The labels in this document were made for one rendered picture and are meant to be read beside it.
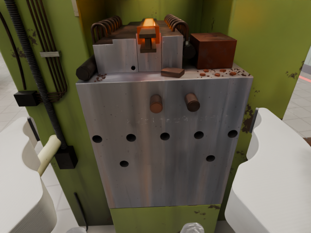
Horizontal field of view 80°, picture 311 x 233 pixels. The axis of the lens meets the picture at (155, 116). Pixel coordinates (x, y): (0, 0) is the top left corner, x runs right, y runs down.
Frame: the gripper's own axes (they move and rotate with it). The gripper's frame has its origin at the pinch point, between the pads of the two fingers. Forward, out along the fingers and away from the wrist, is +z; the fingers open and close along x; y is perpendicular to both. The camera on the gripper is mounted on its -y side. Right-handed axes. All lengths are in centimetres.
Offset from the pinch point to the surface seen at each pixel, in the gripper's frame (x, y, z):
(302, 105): 168, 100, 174
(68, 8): -21, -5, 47
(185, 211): 10, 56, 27
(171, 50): 4.9, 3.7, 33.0
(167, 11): 8, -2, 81
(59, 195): -63, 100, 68
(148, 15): -1, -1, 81
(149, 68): -0.3, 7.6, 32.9
